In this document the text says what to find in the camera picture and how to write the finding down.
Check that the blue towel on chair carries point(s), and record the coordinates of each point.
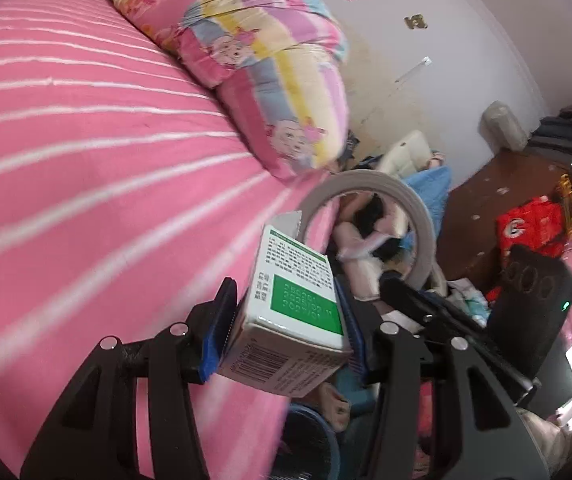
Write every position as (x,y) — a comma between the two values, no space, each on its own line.
(433,187)

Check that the black garment on chair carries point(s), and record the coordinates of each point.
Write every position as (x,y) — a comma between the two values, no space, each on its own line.
(384,227)

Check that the brown wooden cabinet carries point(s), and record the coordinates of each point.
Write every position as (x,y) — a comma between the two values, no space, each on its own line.
(466,246)

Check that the pink cartoon pillow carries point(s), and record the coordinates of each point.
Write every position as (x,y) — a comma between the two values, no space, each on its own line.
(159,20)

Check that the pink striped bed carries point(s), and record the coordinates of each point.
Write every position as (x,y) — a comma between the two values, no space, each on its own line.
(126,197)

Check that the white tape roll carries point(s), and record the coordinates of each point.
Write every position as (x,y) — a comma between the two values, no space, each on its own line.
(376,182)

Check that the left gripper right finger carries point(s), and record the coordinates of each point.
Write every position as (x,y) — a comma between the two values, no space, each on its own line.
(387,355)

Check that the dark blue trash bin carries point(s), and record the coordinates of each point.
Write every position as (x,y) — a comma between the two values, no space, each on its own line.
(308,447)

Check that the green white medicine box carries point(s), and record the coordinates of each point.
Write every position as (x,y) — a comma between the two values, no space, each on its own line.
(289,334)

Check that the person's right hand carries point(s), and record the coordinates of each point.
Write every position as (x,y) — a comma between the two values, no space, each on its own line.
(554,442)

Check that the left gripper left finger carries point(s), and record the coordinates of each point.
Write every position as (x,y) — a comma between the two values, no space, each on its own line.
(185,353)

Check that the red plastic bag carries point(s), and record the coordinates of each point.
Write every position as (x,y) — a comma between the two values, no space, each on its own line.
(538,225)

